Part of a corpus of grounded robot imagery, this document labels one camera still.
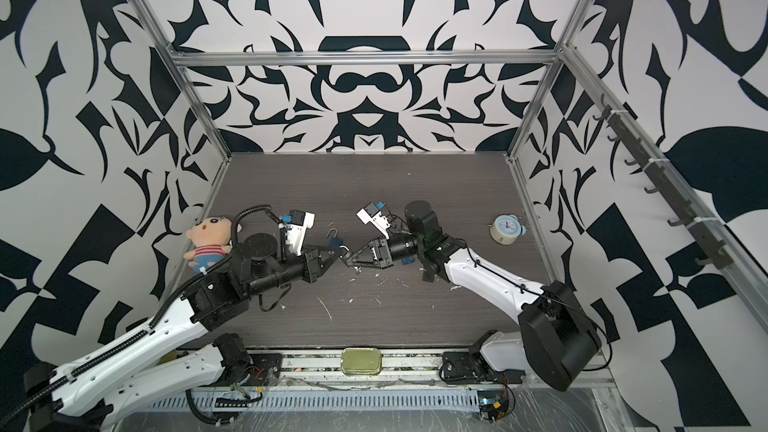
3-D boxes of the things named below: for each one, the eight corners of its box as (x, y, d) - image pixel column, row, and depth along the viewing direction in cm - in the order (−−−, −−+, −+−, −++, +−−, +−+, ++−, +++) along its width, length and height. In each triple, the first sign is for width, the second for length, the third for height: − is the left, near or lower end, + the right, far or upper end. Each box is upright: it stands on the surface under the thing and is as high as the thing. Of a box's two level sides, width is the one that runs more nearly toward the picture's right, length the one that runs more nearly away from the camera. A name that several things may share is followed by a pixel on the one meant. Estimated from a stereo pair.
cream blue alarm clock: (492, 244, 98) (495, 237, 94) (486, 221, 103) (489, 213, 100) (523, 244, 98) (528, 237, 94) (516, 221, 103) (520, 213, 100)
